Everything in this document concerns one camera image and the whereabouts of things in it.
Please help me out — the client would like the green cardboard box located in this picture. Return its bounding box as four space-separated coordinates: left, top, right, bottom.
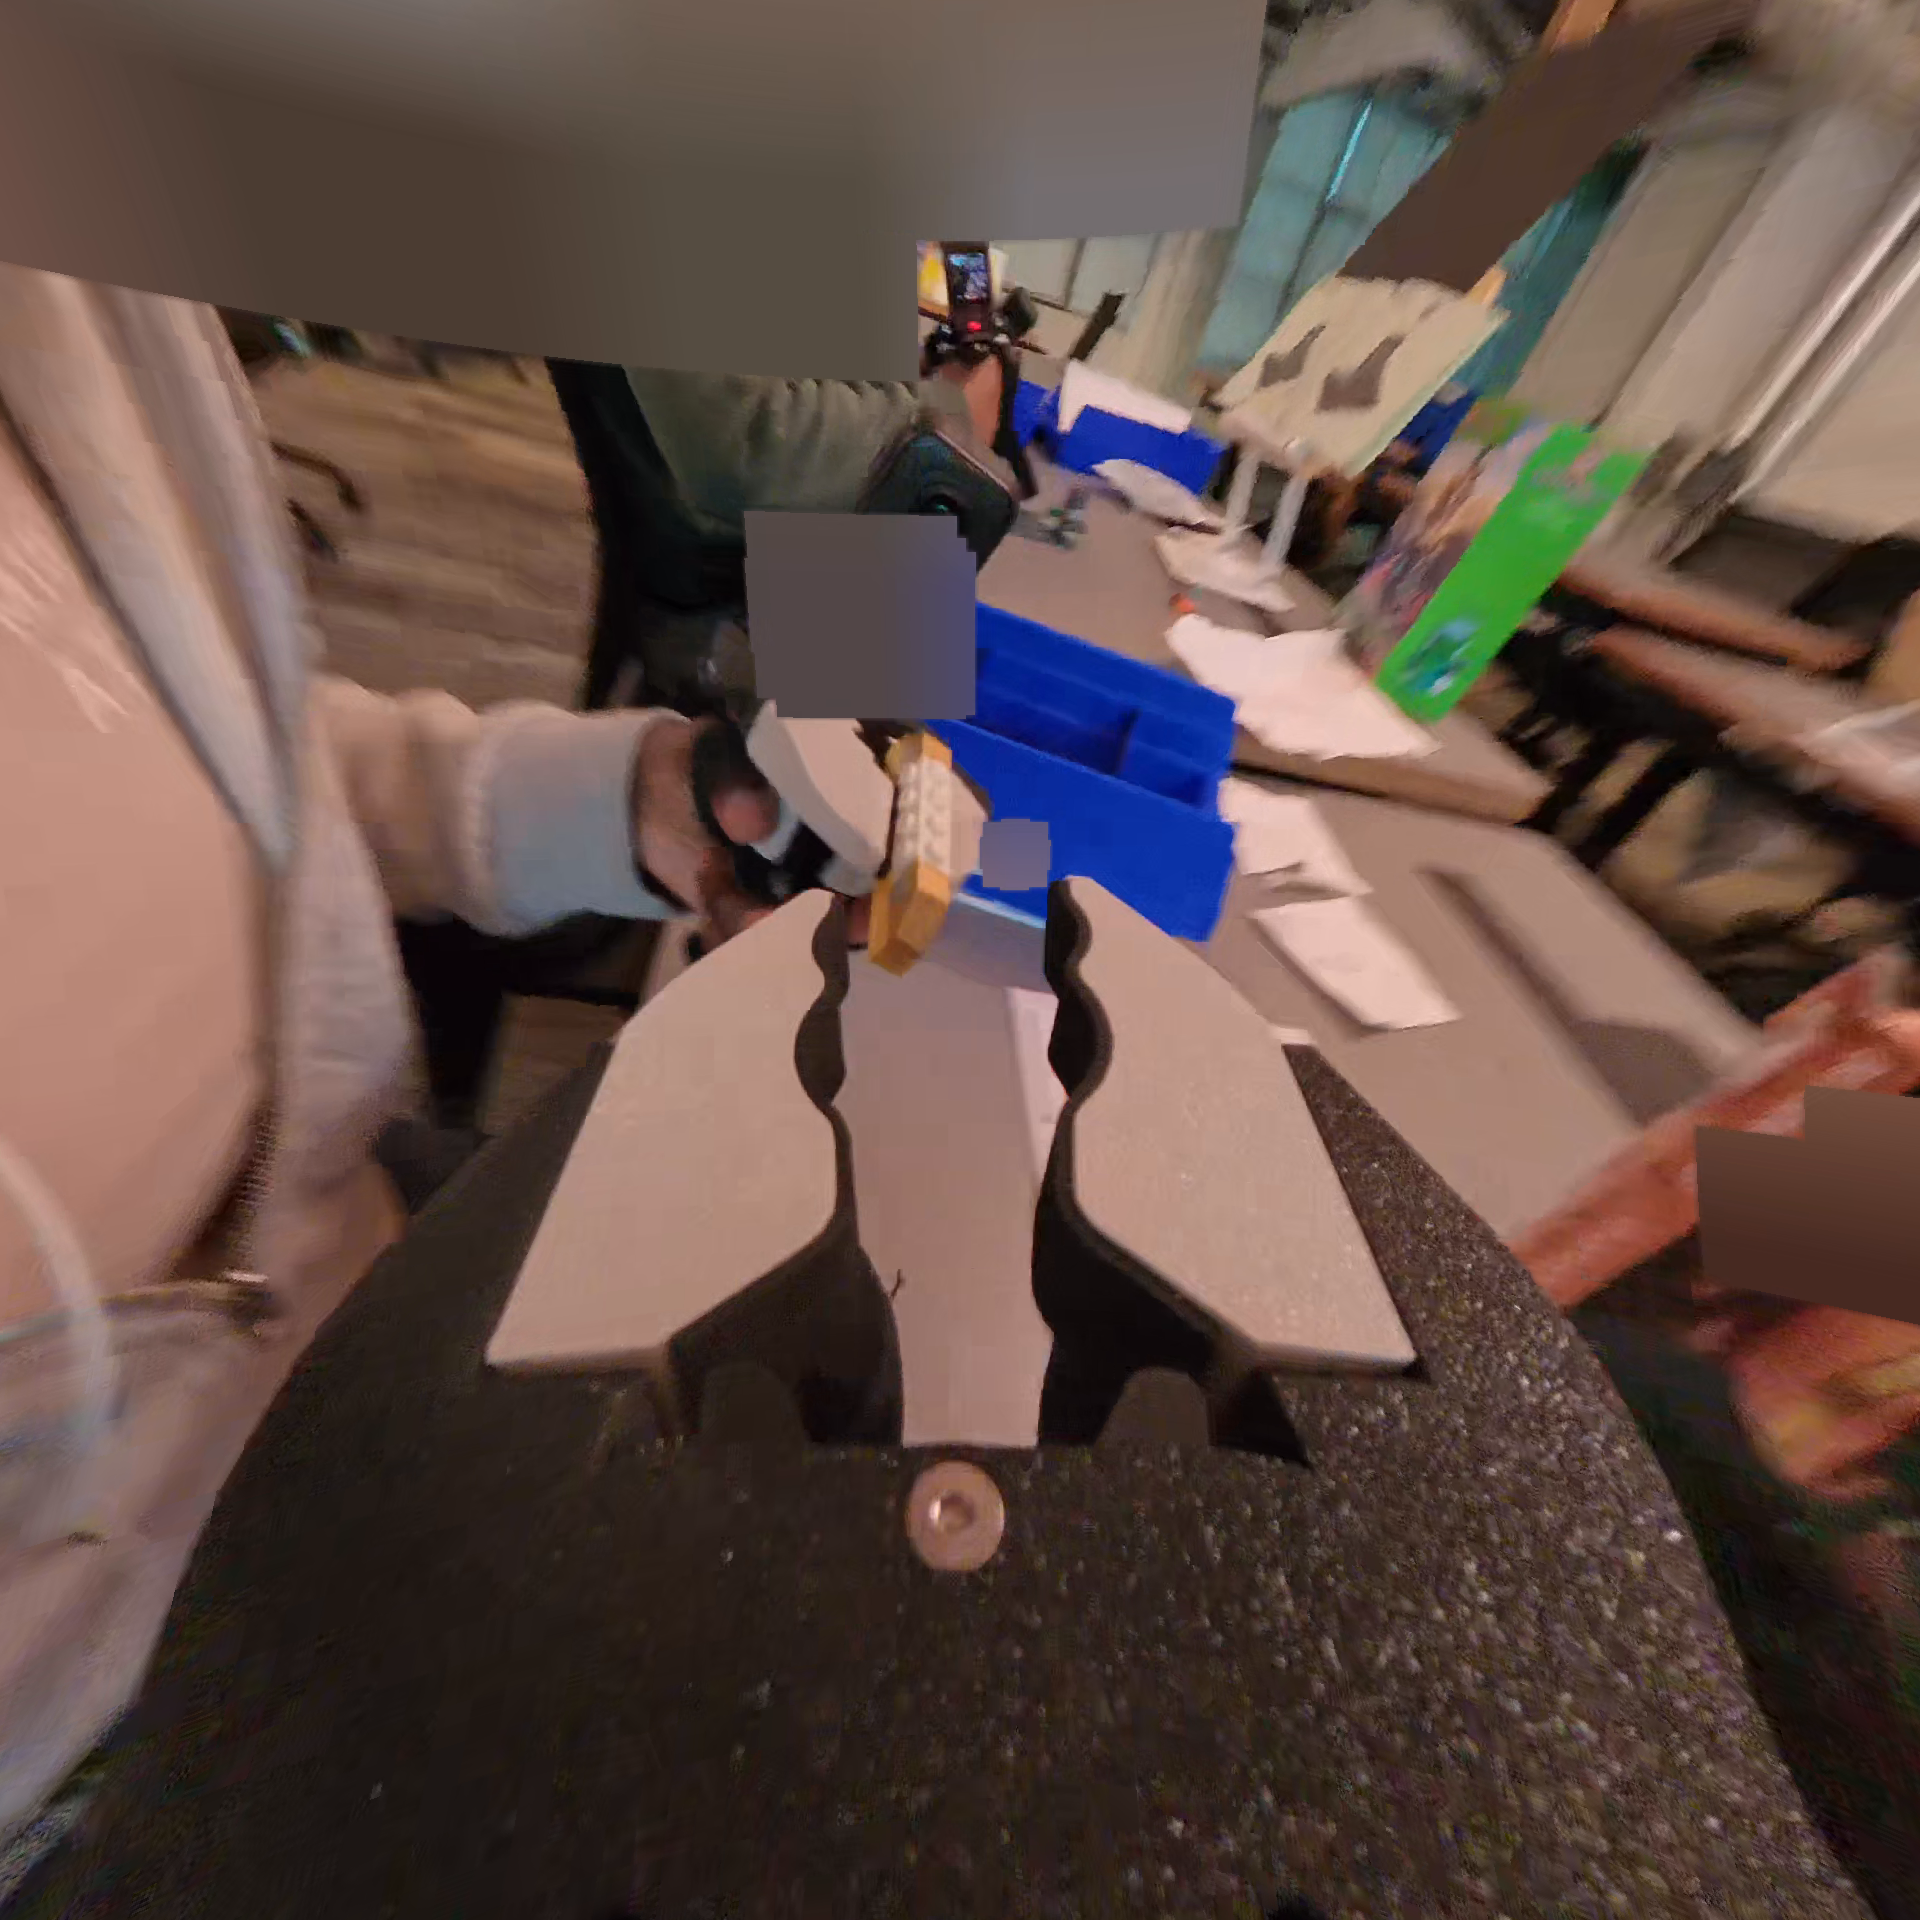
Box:
1335 417 1653 723

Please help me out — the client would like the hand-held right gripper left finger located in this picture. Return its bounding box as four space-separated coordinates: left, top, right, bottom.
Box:
490 896 857 1388

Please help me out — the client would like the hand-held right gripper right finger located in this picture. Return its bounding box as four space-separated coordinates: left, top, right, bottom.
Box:
1035 887 1417 1443

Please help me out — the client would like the white earphone cable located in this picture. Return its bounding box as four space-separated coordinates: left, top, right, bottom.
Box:
0 1140 122 1501

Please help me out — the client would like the dark flat panel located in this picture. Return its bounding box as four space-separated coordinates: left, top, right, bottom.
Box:
1387 0 1741 292

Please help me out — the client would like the black flower print box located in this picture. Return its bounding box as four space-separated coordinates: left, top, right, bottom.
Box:
1515 956 1920 1562

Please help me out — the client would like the white printed board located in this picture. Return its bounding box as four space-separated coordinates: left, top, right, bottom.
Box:
1209 273 1508 483

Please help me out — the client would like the white yellow brick strip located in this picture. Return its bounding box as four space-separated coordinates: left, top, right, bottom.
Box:
865 729 980 976

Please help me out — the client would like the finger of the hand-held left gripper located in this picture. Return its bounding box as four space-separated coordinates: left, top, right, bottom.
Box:
745 707 908 896

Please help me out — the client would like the blue plastic bin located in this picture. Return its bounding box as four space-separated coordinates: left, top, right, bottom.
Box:
1014 368 1239 504
955 602 1241 946

